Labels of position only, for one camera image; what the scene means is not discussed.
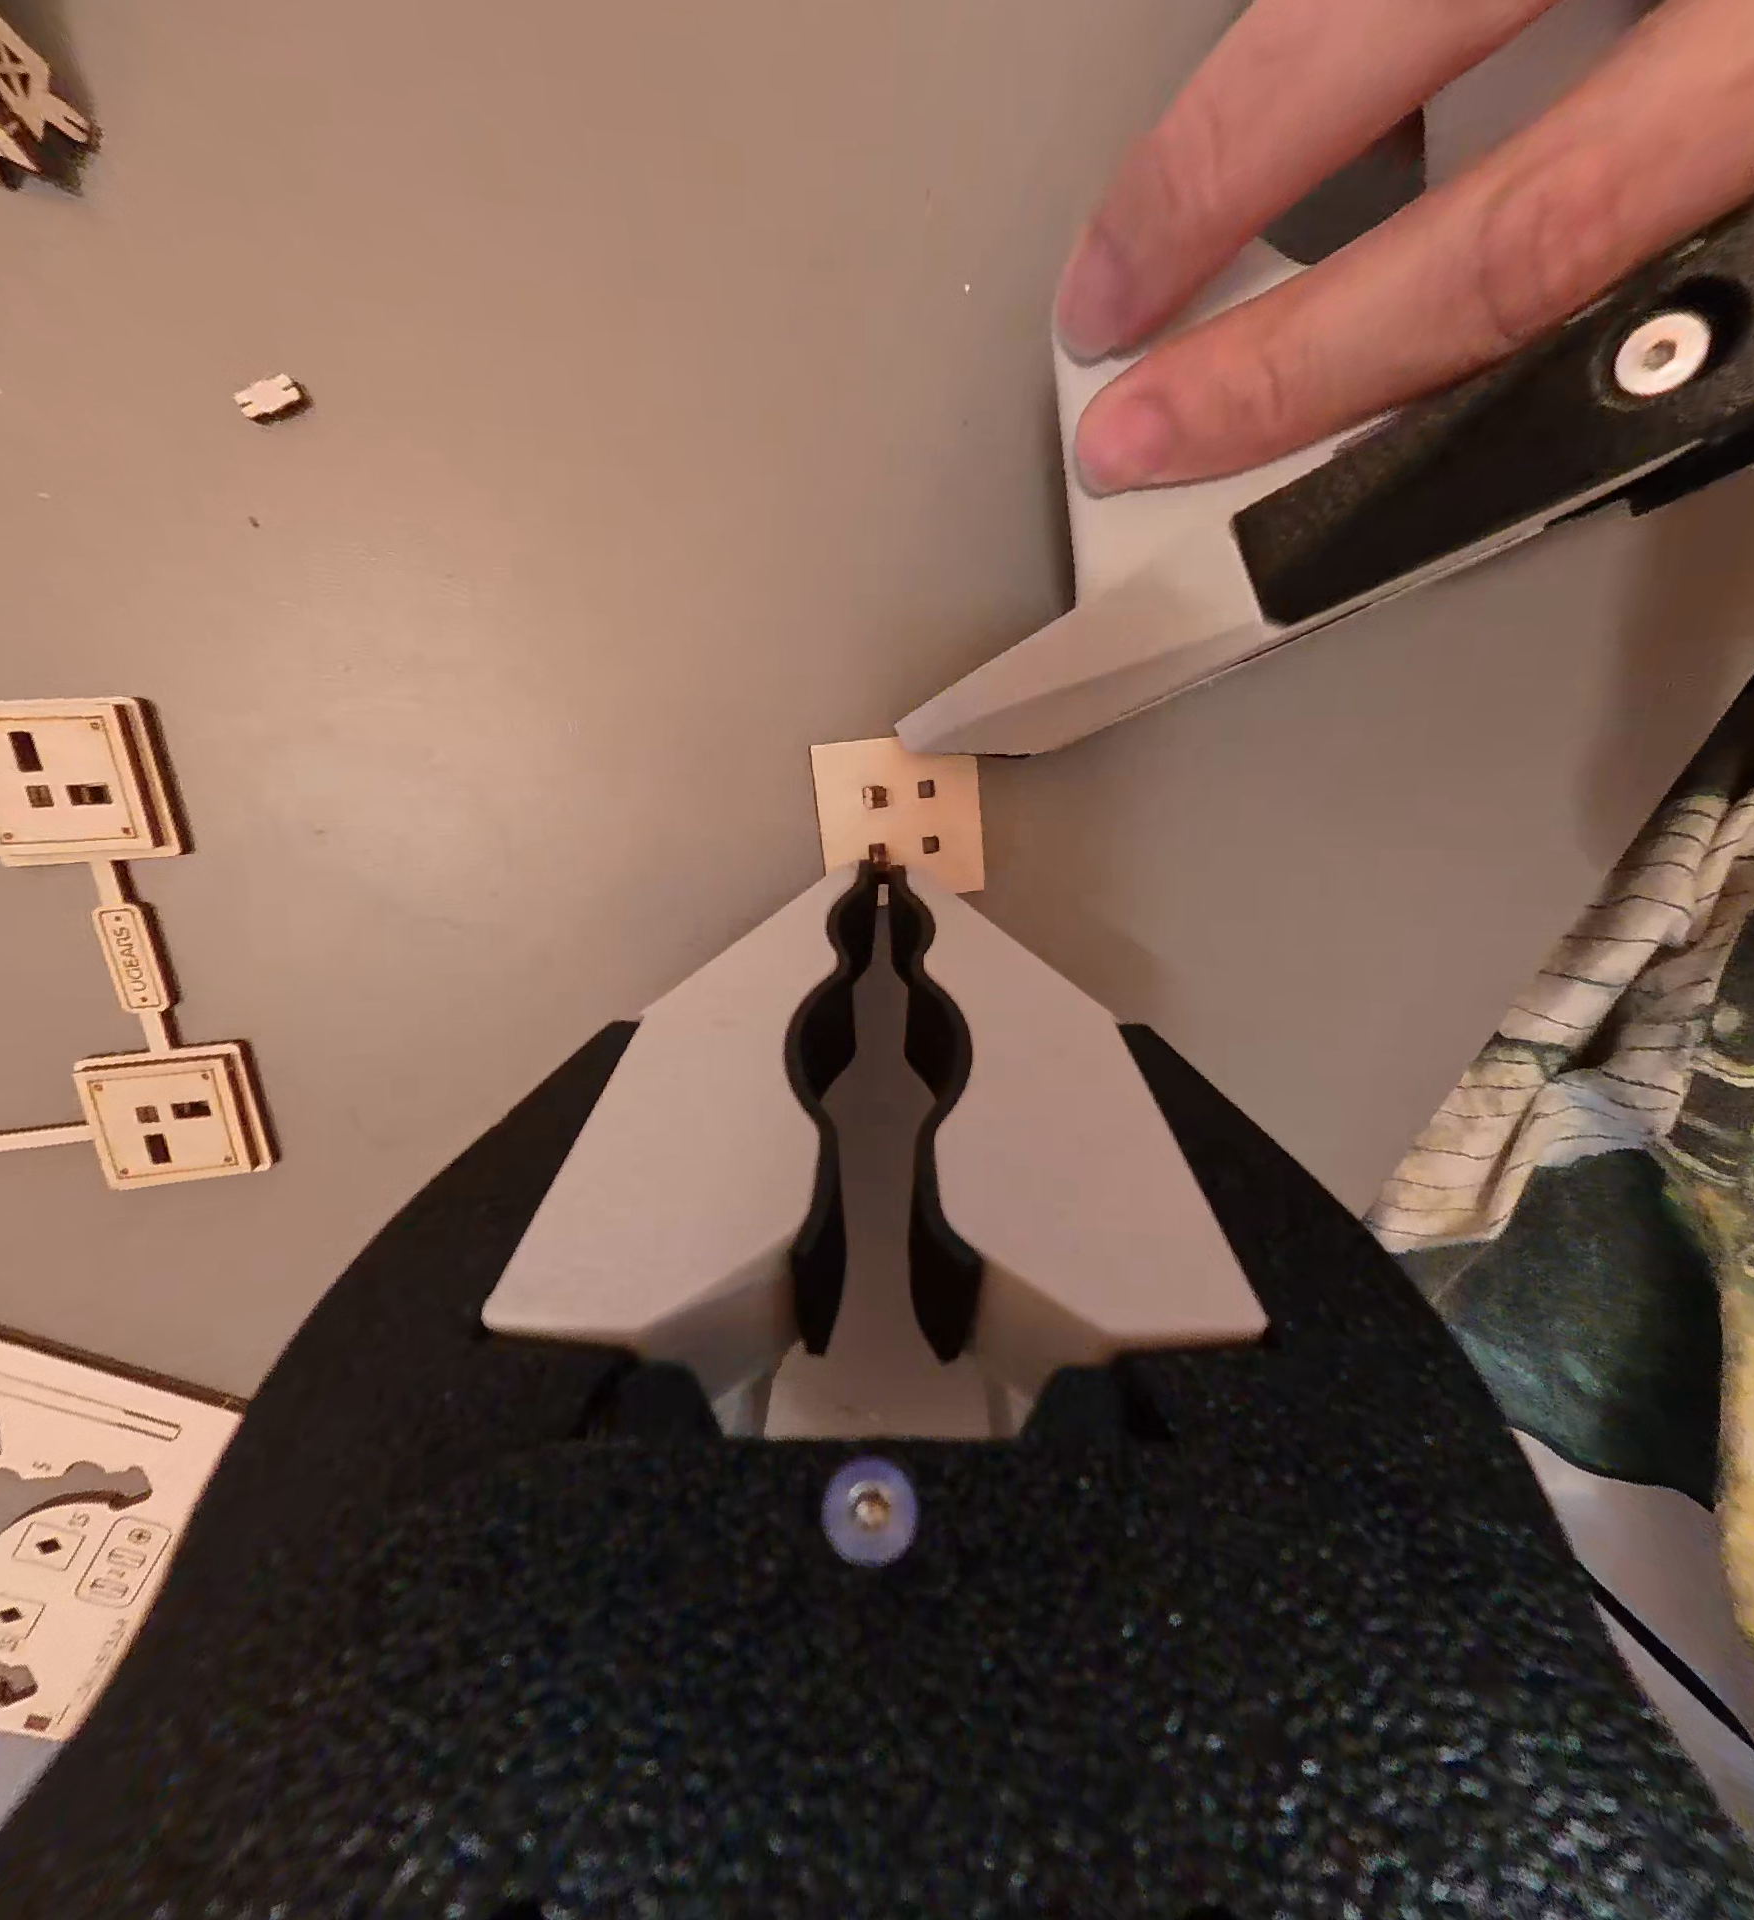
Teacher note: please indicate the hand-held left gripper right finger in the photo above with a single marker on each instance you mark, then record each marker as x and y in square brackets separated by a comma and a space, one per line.
[1087, 1202]

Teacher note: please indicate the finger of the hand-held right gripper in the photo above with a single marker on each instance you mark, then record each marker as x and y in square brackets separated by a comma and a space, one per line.
[1161, 603]

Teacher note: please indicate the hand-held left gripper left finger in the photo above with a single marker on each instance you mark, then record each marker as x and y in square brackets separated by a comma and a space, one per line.
[665, 1202]

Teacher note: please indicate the small square wooden plate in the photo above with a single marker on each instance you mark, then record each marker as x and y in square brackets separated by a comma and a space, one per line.
[846, 812]

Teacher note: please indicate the grey desk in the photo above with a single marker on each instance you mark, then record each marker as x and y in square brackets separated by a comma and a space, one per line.
[517, 527]

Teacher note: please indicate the person's right hand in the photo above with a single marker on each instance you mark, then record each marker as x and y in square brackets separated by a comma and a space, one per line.
[1492, 177]

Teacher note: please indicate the patterned shirt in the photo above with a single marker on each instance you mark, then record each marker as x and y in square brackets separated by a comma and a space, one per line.
[1644, 1127]

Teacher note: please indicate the wooden puzzle sheet with arcs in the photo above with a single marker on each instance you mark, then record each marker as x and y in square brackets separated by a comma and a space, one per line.
[99, 1427]

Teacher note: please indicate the wooden four-square frame piece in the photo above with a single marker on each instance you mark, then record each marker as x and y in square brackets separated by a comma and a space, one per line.
[52, 779]

